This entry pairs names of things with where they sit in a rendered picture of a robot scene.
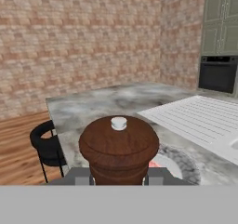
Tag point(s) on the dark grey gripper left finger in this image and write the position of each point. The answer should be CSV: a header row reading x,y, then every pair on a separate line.
x,y
79,177

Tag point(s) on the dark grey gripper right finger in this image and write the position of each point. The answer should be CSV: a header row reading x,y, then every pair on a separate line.
x,y
161,175

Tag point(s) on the black round stool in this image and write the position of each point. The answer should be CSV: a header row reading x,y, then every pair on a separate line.
x,y
48,147

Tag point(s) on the grey marbled plate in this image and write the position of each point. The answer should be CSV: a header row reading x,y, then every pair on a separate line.
x,y
182,164

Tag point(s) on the red steak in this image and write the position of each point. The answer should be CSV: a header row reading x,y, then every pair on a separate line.
x,y
153,164

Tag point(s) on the green tall cabinet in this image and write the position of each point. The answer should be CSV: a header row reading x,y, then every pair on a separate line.
x,y
220,20

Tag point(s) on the brown wooden shaker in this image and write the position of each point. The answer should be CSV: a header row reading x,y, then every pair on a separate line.
x,y
118,148

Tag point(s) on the black wall oven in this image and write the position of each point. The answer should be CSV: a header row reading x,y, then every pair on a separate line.
x,y
218,74

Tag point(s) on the white sink with drainboard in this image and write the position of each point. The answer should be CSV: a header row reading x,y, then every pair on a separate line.
x,y
198,124

